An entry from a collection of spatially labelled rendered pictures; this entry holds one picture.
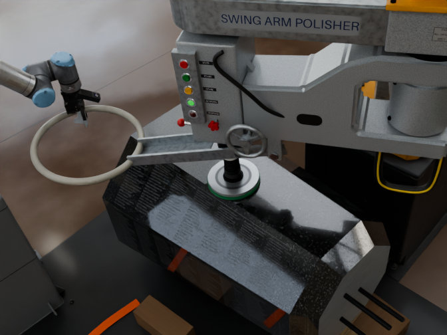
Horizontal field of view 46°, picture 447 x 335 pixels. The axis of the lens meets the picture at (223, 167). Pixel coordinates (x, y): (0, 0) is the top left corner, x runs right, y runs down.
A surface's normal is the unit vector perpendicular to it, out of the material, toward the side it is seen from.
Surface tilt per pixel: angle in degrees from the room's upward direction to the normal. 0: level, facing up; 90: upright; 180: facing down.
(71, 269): 0
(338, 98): 90
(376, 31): 90
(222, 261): 45
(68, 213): 0
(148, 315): 0
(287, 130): 90
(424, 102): 90
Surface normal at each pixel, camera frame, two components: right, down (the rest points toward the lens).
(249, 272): -0.56, -0.11
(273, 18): -0.29, 0.69
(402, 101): -0.78, 0.49
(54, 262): -0.10, -0.71
